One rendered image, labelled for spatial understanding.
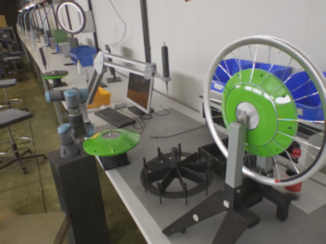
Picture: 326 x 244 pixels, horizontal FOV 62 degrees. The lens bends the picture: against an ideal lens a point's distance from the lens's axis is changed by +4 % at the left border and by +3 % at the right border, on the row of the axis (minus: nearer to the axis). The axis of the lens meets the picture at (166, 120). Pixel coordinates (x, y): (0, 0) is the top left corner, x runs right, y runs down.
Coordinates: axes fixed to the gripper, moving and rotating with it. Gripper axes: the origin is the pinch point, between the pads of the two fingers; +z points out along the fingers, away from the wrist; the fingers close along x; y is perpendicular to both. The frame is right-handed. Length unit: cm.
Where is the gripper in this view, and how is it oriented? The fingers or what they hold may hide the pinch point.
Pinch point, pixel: (80, 143)
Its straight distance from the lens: 165.4
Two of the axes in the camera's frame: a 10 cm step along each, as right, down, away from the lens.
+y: 6.1, 2.7, -7.5
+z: 0.6, 9.2, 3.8
